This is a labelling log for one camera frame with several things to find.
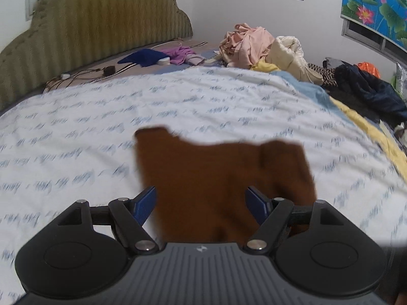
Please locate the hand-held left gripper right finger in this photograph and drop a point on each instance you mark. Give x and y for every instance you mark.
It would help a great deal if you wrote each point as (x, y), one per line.
(256, 205)

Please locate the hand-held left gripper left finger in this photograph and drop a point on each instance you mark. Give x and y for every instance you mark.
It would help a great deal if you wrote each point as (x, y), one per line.
(144, 205)

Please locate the brown knitted sweater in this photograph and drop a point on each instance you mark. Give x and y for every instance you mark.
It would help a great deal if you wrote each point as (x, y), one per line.
(219, 178)

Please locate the pile of pink clothes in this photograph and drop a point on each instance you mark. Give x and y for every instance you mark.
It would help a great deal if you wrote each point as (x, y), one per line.
(248, 43)

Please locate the white printed bed sheet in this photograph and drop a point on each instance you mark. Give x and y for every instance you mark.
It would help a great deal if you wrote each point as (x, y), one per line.
(95, 127)

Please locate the blue and yellow sheet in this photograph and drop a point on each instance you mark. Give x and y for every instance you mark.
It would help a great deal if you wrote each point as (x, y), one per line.
(318, 97)

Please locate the yellow cloth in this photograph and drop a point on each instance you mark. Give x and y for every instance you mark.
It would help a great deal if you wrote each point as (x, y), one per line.
(265, 66)

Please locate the black charger block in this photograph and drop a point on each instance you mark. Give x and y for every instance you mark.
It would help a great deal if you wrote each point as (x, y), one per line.
(109, 70)

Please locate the black white striped cloth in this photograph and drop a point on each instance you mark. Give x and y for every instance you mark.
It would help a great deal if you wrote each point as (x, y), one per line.
(324, 74)

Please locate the dark blue cloth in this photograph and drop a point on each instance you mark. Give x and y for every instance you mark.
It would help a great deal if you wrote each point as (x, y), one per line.
(143, 56)

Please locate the white plug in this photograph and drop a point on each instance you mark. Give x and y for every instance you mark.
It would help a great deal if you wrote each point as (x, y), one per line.
(65, 76)

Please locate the cream padded jacket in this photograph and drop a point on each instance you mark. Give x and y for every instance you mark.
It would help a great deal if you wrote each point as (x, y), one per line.
(291, 55)

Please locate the purple cloth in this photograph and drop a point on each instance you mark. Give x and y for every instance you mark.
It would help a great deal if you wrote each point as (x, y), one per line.
(181, 54)

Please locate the dark navy jacket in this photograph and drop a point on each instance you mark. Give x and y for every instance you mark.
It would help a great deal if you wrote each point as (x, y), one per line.
(372, 90)

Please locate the orange bag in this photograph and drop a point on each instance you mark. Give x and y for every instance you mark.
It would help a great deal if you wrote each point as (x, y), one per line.
(368, 69)

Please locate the olive padded headboard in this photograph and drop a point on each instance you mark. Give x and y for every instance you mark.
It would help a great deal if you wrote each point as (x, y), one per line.
(79, 25)

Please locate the lotus print curtain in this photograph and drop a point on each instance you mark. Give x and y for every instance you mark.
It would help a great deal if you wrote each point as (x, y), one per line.
(378, 3)

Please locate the window frame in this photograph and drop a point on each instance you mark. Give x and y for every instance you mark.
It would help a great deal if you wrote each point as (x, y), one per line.
(362, 33)

